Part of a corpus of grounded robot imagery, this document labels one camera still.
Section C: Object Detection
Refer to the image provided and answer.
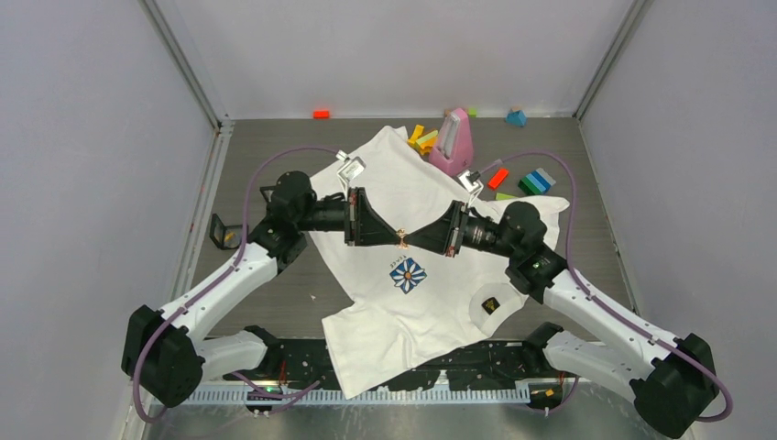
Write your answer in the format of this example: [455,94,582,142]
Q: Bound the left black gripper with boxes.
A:
[297,189,402,248]

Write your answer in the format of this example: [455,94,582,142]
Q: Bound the red-orange flat block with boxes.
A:
[487,168,509,191]

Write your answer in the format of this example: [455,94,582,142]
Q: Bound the gold leaf brooch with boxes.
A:
[396,228,409,249]

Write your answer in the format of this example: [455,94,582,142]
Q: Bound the yellow arch block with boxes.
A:
[407,125,424,149]

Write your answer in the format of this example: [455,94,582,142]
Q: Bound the pink metronome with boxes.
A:
[429,108,474,177]

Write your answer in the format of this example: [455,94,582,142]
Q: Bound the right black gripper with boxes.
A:
[402,201,518,259]

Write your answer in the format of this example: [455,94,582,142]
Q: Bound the empty black display box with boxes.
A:
[259,186,277,212]

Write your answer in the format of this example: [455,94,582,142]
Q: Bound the lime green flat block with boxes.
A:
[495,192,518,201]

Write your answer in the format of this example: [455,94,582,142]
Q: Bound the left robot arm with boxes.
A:
[121,170,400,408]

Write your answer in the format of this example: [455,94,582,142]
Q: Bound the wood and green blocks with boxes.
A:
[443,107,477,117]

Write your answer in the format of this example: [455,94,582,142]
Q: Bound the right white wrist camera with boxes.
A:
[456,170,484,207]

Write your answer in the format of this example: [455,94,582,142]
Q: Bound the green blue stacked bricks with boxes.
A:
[517,168,556,196]

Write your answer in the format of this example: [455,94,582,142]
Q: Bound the blue wooden house block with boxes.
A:
[505,106,528,127]

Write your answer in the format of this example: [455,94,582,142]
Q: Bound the white t-shirt with daisy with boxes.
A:
[306,125,571,401]

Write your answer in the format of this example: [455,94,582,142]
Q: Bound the orange block by metronome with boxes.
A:
[415,141,434,156]

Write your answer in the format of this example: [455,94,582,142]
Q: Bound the black display box with coin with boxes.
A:
[208,213,243,250]

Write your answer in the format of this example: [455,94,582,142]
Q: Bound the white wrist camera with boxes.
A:
[456,170,484,207]
[335,150,366,195]

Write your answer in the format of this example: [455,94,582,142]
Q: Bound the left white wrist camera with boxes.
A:
[335,150,366,195]

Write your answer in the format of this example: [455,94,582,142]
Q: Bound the white perforated cable duct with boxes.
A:
[184,382,531,406]

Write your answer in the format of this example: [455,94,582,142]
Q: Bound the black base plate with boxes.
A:
[249,339,557,391]

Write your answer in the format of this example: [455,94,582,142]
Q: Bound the light green long block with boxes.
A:
[418,130,438,143]

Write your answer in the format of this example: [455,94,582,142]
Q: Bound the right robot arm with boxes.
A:
[404,202,721,438]

